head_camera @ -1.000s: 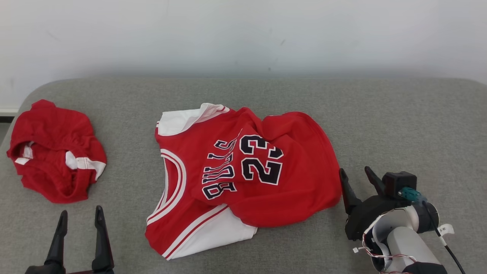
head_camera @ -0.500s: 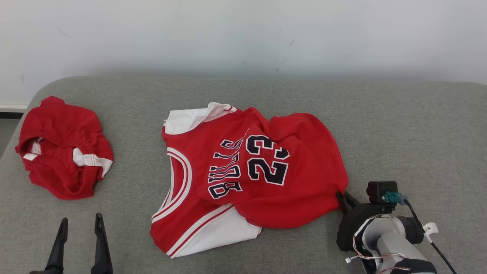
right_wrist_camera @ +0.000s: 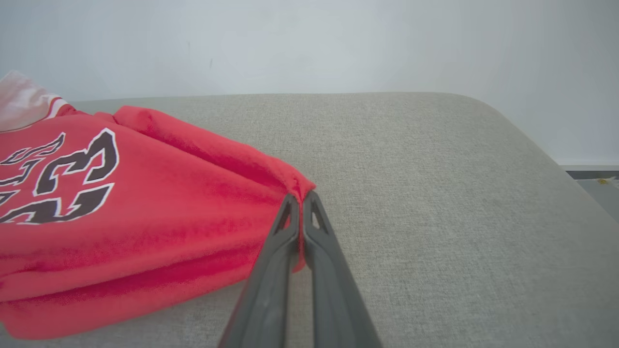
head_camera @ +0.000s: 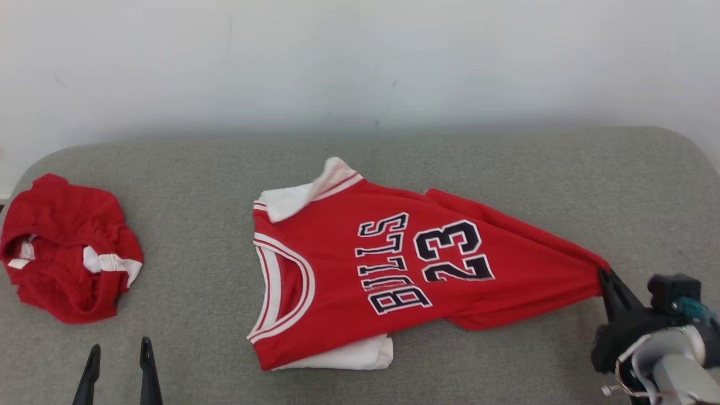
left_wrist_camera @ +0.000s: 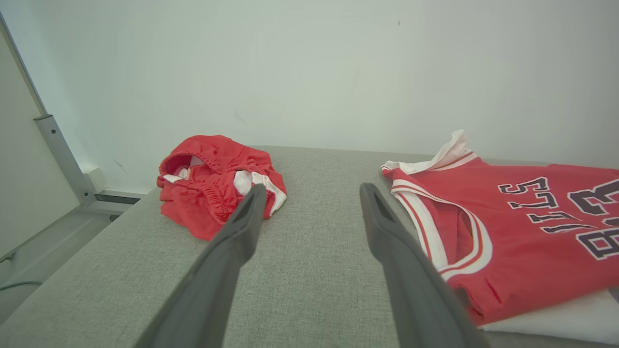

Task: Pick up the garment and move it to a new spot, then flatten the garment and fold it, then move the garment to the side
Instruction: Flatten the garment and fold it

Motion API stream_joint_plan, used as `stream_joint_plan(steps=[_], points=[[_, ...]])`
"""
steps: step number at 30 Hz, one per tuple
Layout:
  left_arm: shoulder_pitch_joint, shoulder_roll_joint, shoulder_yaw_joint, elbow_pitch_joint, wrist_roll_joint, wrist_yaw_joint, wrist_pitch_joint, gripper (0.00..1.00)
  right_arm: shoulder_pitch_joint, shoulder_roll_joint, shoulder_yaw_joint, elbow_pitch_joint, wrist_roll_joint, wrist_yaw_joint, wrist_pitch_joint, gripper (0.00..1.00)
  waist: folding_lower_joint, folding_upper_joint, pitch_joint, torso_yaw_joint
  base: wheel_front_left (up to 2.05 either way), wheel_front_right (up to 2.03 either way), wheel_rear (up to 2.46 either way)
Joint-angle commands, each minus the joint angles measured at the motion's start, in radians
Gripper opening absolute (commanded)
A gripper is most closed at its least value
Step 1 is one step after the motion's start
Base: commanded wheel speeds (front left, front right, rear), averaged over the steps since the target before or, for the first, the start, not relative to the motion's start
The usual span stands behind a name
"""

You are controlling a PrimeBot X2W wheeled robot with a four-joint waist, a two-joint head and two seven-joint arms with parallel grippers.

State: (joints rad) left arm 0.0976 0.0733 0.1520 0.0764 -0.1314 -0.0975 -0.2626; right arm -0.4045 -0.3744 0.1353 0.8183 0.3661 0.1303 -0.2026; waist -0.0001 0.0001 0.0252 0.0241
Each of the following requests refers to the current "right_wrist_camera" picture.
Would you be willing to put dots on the red basketball jersey white sleeves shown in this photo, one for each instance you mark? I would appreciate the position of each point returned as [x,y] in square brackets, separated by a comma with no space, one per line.
[159,217]

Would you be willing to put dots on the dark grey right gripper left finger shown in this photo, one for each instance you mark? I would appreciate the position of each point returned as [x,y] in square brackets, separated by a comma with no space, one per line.
[268,290]

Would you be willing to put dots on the grey fabric sofa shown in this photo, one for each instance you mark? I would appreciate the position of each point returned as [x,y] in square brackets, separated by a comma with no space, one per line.
[435,217]

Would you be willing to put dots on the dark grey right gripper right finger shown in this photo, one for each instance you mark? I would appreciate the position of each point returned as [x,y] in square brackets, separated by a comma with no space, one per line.
[333,290]

